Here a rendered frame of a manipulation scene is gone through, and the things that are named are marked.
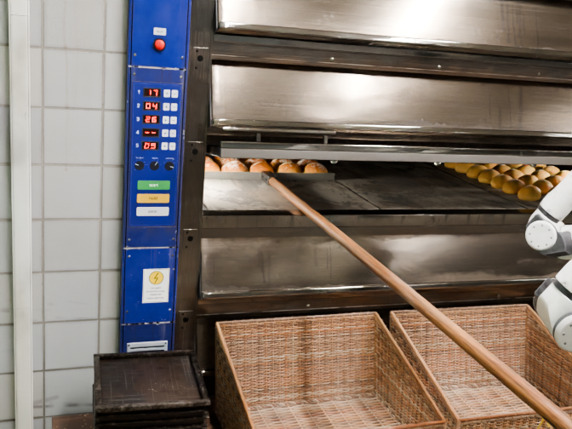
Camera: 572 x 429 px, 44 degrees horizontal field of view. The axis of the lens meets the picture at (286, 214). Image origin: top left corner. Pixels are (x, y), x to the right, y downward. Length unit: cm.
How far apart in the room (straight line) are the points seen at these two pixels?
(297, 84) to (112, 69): 53
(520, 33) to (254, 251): 108
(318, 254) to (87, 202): 73
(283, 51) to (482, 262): 103
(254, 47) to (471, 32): 69
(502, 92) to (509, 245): 55
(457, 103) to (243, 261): 84
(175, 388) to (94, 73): 85
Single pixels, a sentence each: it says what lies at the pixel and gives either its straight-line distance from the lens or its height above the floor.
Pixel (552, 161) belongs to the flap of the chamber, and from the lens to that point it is 239.
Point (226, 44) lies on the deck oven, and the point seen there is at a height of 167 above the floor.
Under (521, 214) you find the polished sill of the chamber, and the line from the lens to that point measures 257.
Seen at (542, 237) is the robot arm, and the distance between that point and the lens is 193.
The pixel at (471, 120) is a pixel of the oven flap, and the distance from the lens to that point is 235.
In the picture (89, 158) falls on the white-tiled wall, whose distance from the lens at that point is 199.
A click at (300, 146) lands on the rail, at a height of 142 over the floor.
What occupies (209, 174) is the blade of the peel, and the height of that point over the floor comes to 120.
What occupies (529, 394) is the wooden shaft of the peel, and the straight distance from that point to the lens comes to 128.
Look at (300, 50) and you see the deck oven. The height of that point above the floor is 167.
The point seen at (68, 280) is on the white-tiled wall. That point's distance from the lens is 209.
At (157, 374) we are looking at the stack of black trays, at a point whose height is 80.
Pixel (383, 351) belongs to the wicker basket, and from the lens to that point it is 234.
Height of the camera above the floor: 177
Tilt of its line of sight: 16 degrees down
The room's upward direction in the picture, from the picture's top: 5 degrees clockwise
